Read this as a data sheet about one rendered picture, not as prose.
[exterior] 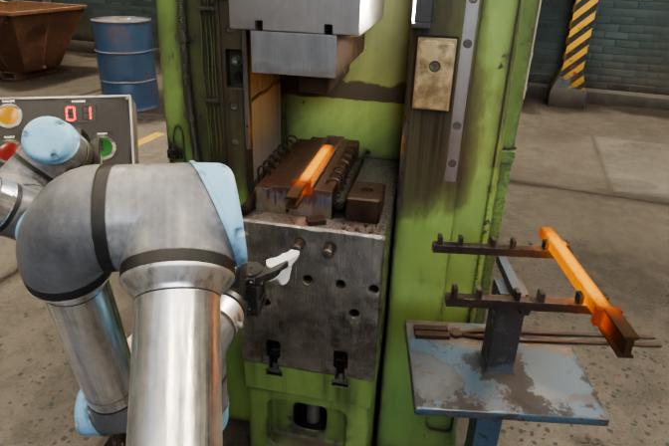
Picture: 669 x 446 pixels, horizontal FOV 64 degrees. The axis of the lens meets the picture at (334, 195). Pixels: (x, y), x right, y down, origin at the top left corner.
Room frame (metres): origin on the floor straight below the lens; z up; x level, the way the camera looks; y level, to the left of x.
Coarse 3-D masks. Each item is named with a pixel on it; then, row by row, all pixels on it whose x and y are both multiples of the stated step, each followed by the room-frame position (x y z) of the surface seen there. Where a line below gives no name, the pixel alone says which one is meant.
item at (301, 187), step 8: (320, 152) 1.46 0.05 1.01; (328, 152) 1.46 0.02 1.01; (312, 160) 1.39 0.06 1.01; (320, 160) 1.39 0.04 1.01; (312, 168) 1.33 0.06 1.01; (320, 168) 1.36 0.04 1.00; (304, 176) 1.27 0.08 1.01; (312, 176) 1.28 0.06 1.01; (296, 184) 1.21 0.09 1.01; (304, 184) 1.21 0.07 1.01; (288, 192) 1.16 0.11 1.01; (296, 192) 1.16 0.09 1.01; (304, 192) 1.22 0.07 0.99; (296, 200) 1.16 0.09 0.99; (296, 208) 1.13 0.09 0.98
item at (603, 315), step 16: (560, 240) 1.09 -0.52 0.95; (560, 256) 1.02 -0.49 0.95; (576, 272) 0.95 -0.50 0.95; (576, 288) 0.92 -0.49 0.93; (592, 288) 0.89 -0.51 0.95; (592, 304) 0.85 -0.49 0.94; (608, 304) 0.84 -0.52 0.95; (592, 320) 0.82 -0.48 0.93; (608, 320) 0.80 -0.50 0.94; (624, 320) 0.78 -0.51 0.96; (608, 336) 0.78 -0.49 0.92; (624, 336) 0.73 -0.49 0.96; (624, 352) 0.73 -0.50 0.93
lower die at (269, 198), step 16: (304, 144) 1.61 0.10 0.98; (320, 144) 1.58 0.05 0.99; (336, 144) 1.56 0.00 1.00; (288, 160) 1.46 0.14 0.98; (304, 160) 1.44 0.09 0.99; (336, 160) 1.44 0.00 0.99; (272, 176) 1.33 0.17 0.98; (288, 176) 1.31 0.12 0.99; (320, 176) 1.30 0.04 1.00; (336, 176) 1.32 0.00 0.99; (256, 192) 1.26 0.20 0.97; (272, 192) 1.25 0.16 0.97; (320, 192) 1.23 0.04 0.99; (336, 192) 1.29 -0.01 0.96; (256, 208) 1.26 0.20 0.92; (272, 208) 1.25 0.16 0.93; (288, 208) 1.24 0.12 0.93; (304, 208) 1.23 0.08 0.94; (320, 208) 1.23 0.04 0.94
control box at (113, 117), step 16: (80, 96) 1.26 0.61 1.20; (96, 96) 1.27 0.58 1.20; (112, 96) 1.28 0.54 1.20; (128, 96) 1.29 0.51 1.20; (32, 112) 1.22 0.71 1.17; (48, 112) 1.23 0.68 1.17; (64, 112) 1.23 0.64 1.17; (80, 112) 1.24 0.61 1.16; (96, 112) 1.25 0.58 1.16; (112, 112) 1.26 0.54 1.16; (128, 112) 1.27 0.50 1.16; (0, 128) 1.18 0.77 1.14; (16, 128) 1.19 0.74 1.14; (96, 128) 1.23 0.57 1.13; (112, 128) 1.24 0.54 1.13; (128, 128) 1.25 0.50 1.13; (0, 144) 1.16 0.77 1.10; (112, 144) 1.22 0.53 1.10; (128, 144) 1.23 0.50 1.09; (0, 160) 1.15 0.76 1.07; (112, 160) 1.20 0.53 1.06; (128, 160) 1.21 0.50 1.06
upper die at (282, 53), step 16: (256, 32) 1.26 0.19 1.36; (272, 32) 1.25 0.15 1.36; (288, 32) 1.24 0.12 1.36; (256, 48) 1.26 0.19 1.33; (272, 48) 1.25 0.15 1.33; (288, 48) 1.24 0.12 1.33; (304, 48) 1.24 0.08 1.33; (320, 48) 1.23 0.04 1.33; (336, 48) 1.22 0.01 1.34; (352, 48) 1.43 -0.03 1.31; (256, 64) 1.26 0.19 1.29; (272, 64) 1.25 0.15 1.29; (288, 64) 1.24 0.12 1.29; (304, 64) 1.24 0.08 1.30; (320, 64) 1.23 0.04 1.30; (336, 64) 1.23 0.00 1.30
